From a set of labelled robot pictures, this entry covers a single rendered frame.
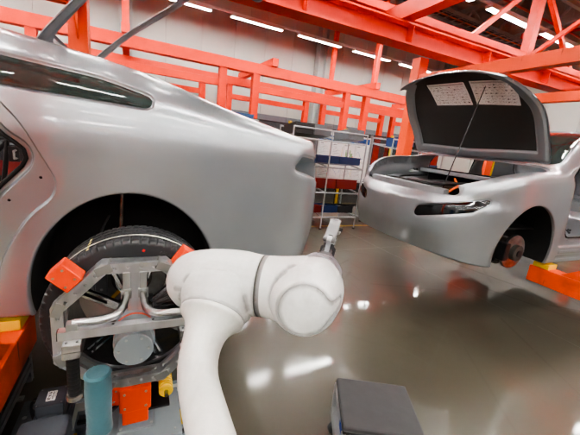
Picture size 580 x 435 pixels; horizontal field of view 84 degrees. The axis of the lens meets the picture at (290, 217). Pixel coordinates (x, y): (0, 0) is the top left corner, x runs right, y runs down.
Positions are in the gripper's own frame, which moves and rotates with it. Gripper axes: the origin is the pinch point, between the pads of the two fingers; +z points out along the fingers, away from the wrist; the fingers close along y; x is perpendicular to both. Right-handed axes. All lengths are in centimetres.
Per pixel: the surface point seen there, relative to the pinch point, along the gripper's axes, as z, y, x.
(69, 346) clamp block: -5, -47, 69
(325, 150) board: 614, 95, 88
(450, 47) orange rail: 417, 245, -76
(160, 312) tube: 13, -37, 52
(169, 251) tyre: 35, -22, 65
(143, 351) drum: 15, -54, 57
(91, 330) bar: 1, -43, 67
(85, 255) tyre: 18, -27, 90
